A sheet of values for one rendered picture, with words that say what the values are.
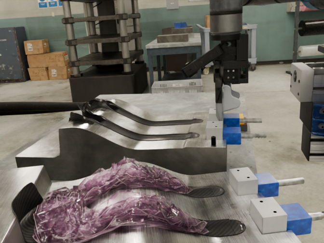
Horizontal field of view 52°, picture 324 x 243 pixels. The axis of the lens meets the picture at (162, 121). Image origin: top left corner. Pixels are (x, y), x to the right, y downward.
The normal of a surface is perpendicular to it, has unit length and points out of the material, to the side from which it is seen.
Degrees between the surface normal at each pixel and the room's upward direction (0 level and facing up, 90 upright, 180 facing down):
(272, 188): 90
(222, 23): 91
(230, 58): 90
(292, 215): 0
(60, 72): 88
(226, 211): 0
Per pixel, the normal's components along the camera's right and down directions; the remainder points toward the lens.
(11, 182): -0.07, -0.95
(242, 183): 0.11, 0.30
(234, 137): -0.19, 0.31
